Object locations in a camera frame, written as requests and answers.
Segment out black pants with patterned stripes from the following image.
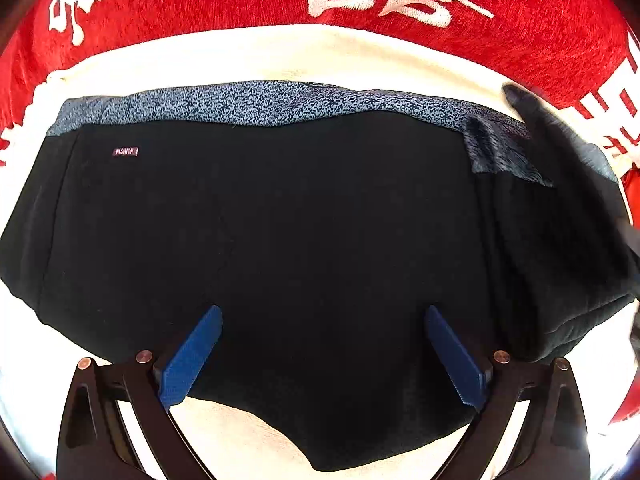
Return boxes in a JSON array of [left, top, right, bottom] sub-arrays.
[[0, 80, 640, 472]]

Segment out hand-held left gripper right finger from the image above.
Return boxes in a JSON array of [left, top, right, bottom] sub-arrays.
[[424, 305, 589, 480]]

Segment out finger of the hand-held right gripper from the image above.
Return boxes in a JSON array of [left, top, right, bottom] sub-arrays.
[[502, 85, 640, 271]]

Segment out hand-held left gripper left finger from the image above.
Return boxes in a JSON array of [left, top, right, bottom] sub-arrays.
[[56, 305, 224, 480]]

